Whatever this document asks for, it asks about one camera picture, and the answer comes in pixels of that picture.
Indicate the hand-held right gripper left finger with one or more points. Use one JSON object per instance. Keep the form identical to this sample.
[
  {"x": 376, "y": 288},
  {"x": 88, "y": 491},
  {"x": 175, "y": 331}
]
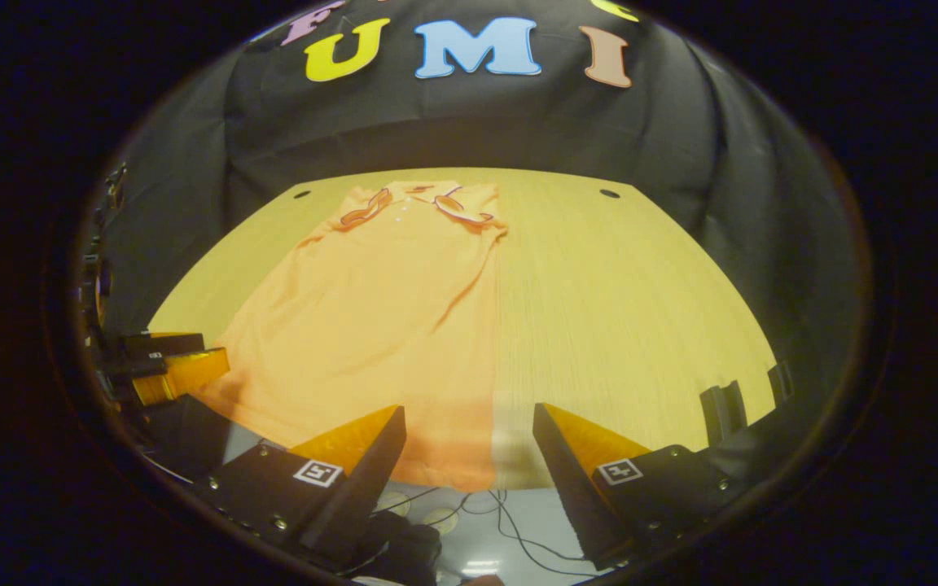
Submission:
[{"x": 371, "y": 480}]

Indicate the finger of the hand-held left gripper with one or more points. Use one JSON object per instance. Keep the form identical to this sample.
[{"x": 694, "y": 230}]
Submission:
[
  {"x": 168, "y": 343},
  {"x": 184, "y": 373}
]

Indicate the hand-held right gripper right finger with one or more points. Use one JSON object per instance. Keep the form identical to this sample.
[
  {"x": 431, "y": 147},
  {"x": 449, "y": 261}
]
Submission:
[{"x": 567, "y": 488}]

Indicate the orange T-shirt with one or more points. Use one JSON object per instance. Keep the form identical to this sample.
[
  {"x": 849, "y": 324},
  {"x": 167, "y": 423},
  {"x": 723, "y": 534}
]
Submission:
[{"x": 371, "y": 325}]

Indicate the dark object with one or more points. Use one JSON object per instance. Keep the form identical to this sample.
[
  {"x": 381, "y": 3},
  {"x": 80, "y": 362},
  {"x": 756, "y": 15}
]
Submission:
[{"x": 404, "y": 553}]

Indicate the black clamp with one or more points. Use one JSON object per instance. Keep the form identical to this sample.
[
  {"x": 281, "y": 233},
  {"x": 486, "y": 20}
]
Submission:
[
  {"x": 721, "y": 415},
  {"x": 780, "y": 382}
]

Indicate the black backdrop cloth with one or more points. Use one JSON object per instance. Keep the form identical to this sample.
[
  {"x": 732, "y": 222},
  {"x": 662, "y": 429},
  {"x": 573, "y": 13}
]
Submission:
[{"x": 518, "y": 122}]

